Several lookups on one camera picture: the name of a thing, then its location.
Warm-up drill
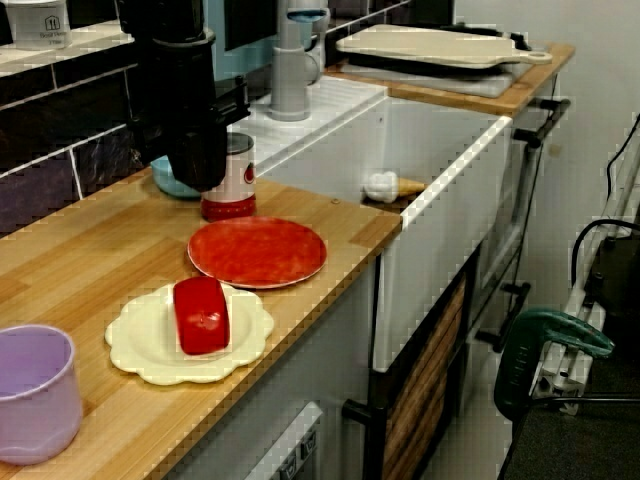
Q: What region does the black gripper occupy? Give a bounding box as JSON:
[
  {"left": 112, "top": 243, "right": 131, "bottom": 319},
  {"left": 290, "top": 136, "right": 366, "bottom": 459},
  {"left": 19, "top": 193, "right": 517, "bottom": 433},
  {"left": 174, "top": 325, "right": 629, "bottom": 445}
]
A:
[{"left": 124, "top": 29, "right": 251, "bottom": 192}]

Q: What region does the tomato print tin can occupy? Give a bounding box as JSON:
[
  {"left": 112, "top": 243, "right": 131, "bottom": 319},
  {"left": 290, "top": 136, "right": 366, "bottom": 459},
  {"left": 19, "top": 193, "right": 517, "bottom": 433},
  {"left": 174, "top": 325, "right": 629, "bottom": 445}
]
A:
[{"left": 199, "top": 132, "right": 257, "bottom": 223}]

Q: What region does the red round plate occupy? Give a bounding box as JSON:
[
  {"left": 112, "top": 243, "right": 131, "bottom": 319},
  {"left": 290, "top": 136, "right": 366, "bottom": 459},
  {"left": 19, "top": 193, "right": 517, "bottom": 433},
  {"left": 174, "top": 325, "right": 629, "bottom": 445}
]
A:
[{"left": 187, "top": 216, "right": 329, "bottom": 290}]

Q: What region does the red bell pepper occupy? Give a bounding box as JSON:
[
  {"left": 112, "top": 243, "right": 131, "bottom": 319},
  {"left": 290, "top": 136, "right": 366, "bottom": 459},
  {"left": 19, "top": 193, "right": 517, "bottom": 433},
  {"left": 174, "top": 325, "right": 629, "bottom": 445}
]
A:
[{"left": 173, "top": 277, "right": 232, "bottom": 356}]

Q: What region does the light blue bowl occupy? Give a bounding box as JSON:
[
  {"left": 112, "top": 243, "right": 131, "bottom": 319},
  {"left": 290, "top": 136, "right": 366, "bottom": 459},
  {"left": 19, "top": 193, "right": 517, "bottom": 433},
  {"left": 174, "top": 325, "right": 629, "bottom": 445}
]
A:
[{"left": 149, "top": 154, "right": 204, "bottom": 201}]

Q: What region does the grey toy faucet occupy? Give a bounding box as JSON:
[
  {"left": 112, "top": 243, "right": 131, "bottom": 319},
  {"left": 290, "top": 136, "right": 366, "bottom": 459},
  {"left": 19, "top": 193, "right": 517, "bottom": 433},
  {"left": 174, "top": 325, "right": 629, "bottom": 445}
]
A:
[{"left": 269, "top": 0, "right": 331, "bottom": 122}]

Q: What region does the white jar with print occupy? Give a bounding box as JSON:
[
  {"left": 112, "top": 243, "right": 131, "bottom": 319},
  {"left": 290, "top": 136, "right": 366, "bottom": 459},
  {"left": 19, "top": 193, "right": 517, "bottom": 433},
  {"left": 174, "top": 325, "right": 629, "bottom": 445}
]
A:
[{"left": 5, "top": 0, "right": 71, "bottom": 50}]

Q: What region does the cream scalloped plate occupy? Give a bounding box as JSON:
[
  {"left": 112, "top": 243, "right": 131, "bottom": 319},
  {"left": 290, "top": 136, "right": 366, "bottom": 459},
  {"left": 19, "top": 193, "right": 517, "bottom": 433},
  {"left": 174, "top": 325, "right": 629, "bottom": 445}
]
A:
[{"left": 104, "top": 282, "right": 276, "bottom": 386}]

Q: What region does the toy ice cream cone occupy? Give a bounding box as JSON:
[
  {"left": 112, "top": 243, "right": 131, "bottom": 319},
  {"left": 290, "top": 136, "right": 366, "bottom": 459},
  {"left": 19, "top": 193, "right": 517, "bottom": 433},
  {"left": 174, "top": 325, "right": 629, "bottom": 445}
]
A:
[{"left": 363, "top": 169, "right": 430, "bottom": 204}]

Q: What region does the white kitchen cabinet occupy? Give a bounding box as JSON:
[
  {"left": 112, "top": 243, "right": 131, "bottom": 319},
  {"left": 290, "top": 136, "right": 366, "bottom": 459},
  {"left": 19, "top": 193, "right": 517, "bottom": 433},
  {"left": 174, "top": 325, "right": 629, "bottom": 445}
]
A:
[{"left": 164, "top": 249, "right": 561, "bottom": 480}]

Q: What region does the cream cutting board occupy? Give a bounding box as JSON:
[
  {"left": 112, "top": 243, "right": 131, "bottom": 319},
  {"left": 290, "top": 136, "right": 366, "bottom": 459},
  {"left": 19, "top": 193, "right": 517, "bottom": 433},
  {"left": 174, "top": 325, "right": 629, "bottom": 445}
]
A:
[{"left": 335, "top": 23, "right": 554, "bottom": 70}]

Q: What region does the white toy sink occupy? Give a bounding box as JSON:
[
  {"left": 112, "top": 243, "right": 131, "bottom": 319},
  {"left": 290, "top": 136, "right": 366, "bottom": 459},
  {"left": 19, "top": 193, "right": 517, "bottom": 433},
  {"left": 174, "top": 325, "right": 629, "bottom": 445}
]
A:
[{"left": 224, "top": 74, "right": 516, "bottom": 374}]

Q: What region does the black stove tray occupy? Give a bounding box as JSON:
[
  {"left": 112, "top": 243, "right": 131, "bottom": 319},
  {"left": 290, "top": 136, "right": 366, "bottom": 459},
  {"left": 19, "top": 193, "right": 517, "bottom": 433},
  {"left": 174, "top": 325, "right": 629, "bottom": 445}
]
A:
[{"left": 344, "top": 47, "right": 519, "bottom": 81}]

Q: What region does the purple plastic cup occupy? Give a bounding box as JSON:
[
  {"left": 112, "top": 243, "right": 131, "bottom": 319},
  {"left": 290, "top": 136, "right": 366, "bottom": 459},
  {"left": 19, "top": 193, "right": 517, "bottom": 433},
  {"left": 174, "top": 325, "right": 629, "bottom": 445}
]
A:
[{"left": 0, "top": 324, "right": 84, "bottom": 466}]

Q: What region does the white stove base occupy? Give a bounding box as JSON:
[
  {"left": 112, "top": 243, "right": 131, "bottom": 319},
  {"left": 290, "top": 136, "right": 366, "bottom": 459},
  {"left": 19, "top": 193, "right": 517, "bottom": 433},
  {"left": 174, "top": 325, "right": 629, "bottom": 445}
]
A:
[{"left": 327, "top": 59, "right": 529, "bottom": 100}]

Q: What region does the grey toy dishwasher door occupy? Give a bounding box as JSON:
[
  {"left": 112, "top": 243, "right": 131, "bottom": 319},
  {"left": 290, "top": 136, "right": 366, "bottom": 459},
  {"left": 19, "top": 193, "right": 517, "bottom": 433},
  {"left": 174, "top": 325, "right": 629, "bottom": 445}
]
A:
[{"left": 244, "top": 401, "right": 326, "bottom": 480}]

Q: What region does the wooden slat basket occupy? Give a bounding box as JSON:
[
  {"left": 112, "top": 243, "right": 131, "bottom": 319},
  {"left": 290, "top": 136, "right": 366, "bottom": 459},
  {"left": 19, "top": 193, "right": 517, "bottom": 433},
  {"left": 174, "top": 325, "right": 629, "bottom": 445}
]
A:
[{"left": 382, "top": 273, "right": 469, "bottom": 480}]

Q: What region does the green clamp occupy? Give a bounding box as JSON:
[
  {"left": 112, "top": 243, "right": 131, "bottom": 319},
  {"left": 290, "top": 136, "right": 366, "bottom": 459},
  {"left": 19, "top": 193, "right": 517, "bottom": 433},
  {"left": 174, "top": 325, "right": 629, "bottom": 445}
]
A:
[{"left": 493, "top": 307, "right": 616, "bottom": 424}]

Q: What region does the black cabinet handle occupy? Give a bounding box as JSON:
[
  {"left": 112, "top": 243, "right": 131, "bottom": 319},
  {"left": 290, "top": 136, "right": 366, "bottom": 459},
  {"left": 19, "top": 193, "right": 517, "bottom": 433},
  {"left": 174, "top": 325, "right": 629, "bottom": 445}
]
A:
[
  {"left": 514, "top": 98, "right": 572, "bottom": 150},
  {"left": 342, "top": 398, "right": 389, "bottom": 480},
  {"left": 474, "top": 282, "right": 532, "bottom": 354}
]

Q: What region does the thick black cable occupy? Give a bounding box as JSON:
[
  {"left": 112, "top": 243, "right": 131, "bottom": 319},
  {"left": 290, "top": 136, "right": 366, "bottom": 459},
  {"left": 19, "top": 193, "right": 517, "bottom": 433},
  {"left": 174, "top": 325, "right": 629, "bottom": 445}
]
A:
[{"left": 571, "top": 218, "right": 640, "bottom": 301}]

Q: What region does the white metal frame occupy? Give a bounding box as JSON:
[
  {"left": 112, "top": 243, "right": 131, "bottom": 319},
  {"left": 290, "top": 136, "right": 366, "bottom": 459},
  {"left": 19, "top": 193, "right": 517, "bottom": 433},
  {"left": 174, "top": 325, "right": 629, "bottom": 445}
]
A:
[{"left": 529, "top": 119, "right": 640, "bottom": 416}]

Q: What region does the thin black cable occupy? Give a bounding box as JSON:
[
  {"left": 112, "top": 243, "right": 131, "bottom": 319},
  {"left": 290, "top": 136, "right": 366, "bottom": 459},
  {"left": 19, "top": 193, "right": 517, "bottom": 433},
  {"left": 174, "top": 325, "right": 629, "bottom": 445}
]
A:
[{"left": 606, "top": 112, "right": 640, "bottom": 194}]

